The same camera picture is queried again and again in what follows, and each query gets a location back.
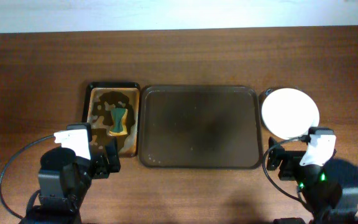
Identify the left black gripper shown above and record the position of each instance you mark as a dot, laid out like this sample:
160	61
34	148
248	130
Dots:
103	165

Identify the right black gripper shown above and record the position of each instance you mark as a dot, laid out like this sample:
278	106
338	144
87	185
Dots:
286	164

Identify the yellow green sponge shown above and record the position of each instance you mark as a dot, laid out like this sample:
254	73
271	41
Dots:
119	116

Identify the white plate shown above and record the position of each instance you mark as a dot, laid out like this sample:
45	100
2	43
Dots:
288	112

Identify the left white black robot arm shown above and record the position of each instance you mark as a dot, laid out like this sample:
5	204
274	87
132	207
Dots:
66	173

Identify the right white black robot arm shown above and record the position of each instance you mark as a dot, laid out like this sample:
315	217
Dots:
329	192

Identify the small tray with soapy water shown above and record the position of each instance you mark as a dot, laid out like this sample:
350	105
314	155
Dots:
100	99

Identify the large brown serving tray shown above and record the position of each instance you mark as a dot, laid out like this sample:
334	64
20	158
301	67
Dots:
200	127

